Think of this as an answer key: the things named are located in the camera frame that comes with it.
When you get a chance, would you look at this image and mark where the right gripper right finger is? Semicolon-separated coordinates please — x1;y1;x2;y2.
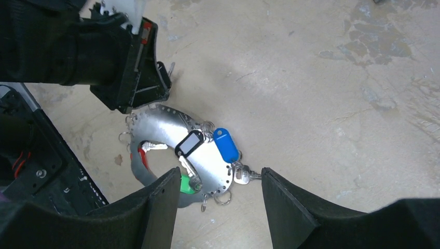
262;168;439;248

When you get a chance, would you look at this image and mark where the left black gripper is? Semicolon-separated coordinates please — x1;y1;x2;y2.
1;1;172;112

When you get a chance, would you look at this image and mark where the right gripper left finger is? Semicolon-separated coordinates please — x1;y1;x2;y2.
1;168;181;248

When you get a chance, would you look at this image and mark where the green key tag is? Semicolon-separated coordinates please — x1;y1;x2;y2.
180;174;203;195

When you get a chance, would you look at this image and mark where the black key tag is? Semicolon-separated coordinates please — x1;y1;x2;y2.
174;130;205;158

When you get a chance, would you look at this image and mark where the large perforated metal keyring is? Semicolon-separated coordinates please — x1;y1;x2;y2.
126;104;233;211

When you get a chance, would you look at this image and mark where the blue key tag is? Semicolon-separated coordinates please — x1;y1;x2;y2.
213;128;240;163

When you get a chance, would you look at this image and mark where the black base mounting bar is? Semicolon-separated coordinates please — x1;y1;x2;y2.
1;82;108;216

